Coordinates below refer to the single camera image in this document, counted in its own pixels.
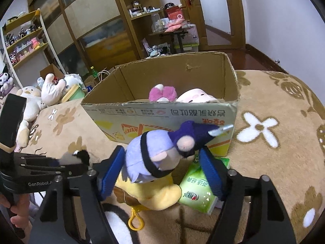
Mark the yellow toy shelf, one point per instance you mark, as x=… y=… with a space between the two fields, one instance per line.
x=38 y=34

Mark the green lidded container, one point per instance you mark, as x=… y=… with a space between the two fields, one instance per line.
x=73 y=95

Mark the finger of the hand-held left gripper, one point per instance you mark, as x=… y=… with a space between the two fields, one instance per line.
x=81 y=158

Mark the green tissue packet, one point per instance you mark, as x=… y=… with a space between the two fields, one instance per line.
x=195 y=190

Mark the cream plush toy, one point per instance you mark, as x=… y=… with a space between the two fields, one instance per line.
x=28 y=106

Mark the plain cardboard box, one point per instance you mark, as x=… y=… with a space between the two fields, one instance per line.
x=52 y=71

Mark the clear storage box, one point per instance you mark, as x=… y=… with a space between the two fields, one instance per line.
x=191 y=39

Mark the wooden bookshelf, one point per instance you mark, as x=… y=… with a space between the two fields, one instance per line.
x=132 y=2

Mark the striped plush toy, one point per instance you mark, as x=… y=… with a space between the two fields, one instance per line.
x=158 y=49

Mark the bright pink plush toy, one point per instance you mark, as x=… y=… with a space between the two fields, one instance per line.
x=162 y=92

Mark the green bottle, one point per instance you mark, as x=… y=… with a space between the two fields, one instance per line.
x=94 y=72

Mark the printed cardboard box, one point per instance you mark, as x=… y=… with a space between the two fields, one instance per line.
x=152 y=81

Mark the pale pink plush toy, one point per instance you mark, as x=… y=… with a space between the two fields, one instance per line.
x=195 y=96

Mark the purple plush toy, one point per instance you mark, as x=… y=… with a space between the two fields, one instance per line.
x=152 y=144

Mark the white fluffy plush toy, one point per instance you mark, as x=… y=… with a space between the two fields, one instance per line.
x=73 y=80

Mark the red door ornament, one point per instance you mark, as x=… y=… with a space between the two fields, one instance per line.
x=189 y=0

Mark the row of small toy figures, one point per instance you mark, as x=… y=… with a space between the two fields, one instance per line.
x=25 y=40

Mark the wooden door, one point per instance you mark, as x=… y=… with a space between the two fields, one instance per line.
x=228 y=12

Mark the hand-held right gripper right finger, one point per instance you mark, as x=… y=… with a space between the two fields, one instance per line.
x=210 y=175

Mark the black and white plush toy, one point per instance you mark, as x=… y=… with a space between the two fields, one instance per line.
x=5 y=80

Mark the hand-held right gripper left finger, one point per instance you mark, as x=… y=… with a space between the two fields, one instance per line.
x=110 y=175

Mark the clear plastic container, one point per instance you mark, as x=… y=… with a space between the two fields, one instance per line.
x=157 y=21

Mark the brown floral blanket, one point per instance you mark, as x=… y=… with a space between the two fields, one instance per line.
x=266 y=101

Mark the wooden wardrobe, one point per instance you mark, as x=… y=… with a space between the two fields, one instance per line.
x=91 y=12

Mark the pink packets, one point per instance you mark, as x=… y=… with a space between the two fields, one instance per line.
x=176 y=25

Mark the person's left hand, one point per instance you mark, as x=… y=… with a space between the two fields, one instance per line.
x=21 y=213

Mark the black folding table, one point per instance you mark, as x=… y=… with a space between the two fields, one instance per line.
x=177 y=36

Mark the yellow plush toy with clip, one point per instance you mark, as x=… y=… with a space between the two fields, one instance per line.
x=157 y=195

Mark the white plush with pink feet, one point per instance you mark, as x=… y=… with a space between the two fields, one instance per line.
x=50 y=91

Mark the red box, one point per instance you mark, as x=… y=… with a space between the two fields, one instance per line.
x=172 y=12

